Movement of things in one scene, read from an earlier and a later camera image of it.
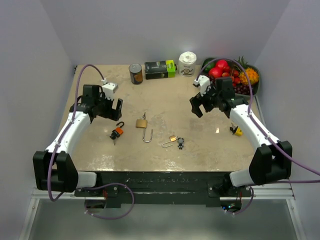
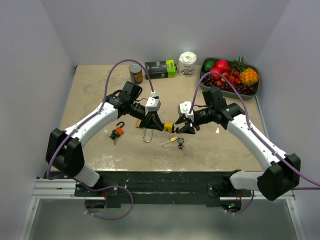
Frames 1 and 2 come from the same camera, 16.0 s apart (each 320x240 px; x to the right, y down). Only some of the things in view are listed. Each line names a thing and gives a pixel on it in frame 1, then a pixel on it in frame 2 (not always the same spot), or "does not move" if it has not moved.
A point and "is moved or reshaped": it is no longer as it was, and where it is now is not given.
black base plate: [164, 188] does not move
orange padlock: [117, 132] does not move
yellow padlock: [238, 132] is moved or reshaped
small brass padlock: [172, 138] does not move
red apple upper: [222, 64] does not move
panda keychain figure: [180, 143] does not move
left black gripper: [115, 114] to [152, 121]
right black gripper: [197, 101] to [186, 129]
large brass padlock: [143, 123] does not move
